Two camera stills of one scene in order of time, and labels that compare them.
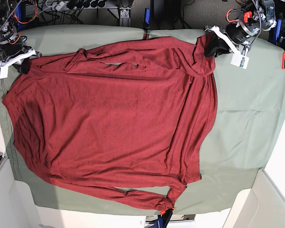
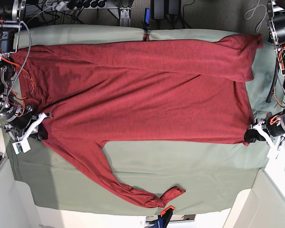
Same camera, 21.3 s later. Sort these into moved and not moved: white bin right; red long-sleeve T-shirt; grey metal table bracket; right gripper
Moved: red long-sleeve T-shirt; right gripper
Not moved: grey metal table bracket; white bin right
